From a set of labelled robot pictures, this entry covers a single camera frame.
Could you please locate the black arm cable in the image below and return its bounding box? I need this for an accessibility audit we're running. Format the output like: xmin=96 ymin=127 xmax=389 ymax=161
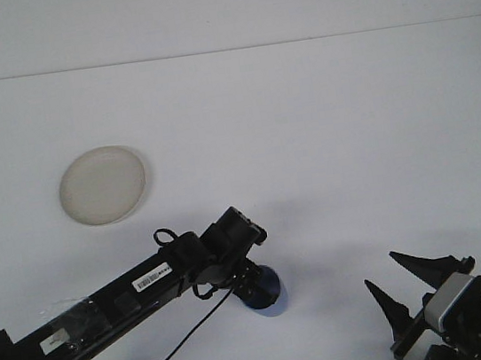
xmin=90 ymin=218 xmax=244 ymax=360

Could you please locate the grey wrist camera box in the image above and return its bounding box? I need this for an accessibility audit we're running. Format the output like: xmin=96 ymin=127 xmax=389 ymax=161
xmin=225 ymin=202 xmax=271 ymax=250
xmin=418 ymin=269 xmax=481 ymax=334

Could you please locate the pale round plate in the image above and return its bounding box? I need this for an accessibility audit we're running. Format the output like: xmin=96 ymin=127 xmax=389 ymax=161
xmin=53 ymin=140 xmax=154 ymax=231

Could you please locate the pale blue cup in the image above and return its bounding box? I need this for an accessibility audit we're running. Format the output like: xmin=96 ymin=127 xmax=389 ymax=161
xmin=240 ymin=262 xmax=285 ymax=313

